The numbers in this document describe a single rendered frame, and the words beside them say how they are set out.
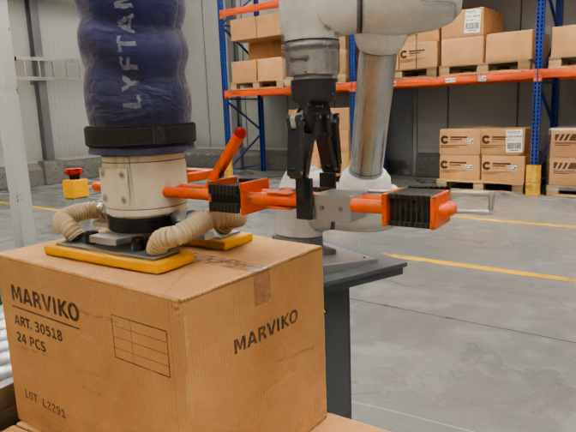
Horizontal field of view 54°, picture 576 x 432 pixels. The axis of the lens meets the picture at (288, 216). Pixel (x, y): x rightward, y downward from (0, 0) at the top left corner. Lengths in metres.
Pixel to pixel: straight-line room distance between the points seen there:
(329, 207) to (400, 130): 9.16
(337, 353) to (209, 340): 0.96
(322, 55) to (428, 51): 7.65
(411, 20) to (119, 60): 0.54
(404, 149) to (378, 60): 8.55
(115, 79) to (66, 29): 11.05
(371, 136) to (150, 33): 0.73
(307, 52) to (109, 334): 0.61
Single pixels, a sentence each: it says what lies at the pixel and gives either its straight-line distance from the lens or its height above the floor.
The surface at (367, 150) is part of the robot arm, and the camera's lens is 1.64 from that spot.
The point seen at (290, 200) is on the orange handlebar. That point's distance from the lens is 0.96.
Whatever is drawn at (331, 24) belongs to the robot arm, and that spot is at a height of 1.36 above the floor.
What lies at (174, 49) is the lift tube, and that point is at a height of 1.35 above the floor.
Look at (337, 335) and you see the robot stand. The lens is 1.86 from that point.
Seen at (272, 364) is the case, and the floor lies 0.75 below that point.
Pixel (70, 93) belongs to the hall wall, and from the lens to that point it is 12.05.
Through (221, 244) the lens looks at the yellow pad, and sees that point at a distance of 1.18.
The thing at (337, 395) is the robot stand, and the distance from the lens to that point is 1.94.
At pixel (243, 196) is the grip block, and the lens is 1.01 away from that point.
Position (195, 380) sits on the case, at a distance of 0.97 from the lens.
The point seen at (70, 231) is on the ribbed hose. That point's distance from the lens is 1.27.
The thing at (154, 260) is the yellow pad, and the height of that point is 0.97.
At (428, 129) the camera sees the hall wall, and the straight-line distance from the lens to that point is 9.93.
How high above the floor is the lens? 1.23
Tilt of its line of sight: 11 degrees down
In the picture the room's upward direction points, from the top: 2 degrees counter-clockwise
